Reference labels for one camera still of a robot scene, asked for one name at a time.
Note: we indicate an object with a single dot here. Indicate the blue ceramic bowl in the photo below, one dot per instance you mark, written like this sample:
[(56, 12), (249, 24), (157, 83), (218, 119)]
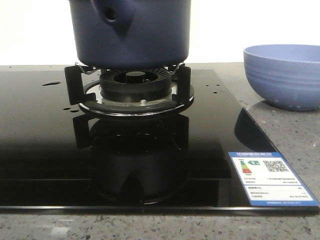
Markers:
[(285, 75)]

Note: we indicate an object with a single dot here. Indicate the black right pot support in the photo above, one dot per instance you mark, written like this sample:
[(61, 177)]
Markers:
[(90, 100)]

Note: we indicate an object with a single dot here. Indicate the dark blue cooking pot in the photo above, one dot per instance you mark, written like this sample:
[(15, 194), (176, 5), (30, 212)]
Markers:
[(131, 34)]

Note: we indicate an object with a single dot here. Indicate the black right gas burner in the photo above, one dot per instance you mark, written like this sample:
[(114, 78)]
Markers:
[(133, 86)]

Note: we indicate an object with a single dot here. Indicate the black glass gas cooktop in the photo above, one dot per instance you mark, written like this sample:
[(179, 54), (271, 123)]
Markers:
[(54, 158)]

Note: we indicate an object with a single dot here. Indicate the blue energy label sticker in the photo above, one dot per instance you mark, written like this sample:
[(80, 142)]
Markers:
[(269, 181)]

